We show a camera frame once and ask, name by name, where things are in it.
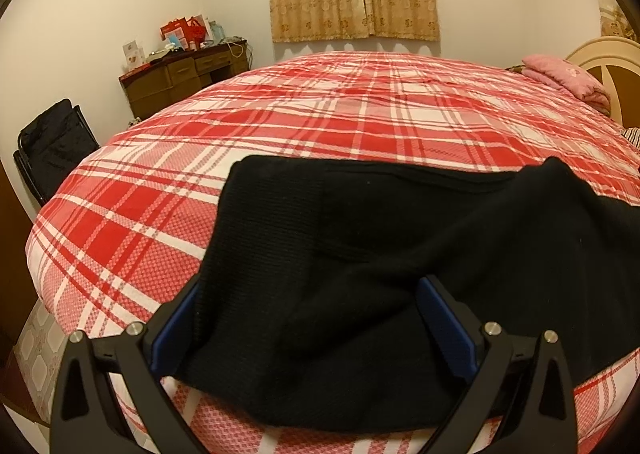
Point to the red gift bags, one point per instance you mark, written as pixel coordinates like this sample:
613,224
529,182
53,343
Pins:
190,33

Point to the red plaid bed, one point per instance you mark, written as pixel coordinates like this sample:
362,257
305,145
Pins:
128,227

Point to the black folding chair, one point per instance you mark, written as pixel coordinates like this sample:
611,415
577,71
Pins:
51,146

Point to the black pants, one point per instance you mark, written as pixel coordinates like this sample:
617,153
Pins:
310,311

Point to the white greeting card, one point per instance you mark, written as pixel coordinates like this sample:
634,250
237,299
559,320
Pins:
134,55

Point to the beige floral side curtain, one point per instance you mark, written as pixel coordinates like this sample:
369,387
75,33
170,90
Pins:
613,21

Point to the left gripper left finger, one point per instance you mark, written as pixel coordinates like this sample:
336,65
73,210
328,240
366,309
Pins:
86,414

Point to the striped pillow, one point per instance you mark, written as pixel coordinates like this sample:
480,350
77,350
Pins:
632,135

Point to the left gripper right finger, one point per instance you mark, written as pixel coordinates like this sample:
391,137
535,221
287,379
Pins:
527,376

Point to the cream round headboard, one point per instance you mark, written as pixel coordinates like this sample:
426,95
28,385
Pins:
614,61

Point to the pink folded blanket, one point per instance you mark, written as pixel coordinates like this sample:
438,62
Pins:
558,73

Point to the dark wooden desk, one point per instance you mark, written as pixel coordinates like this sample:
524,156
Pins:
179,75

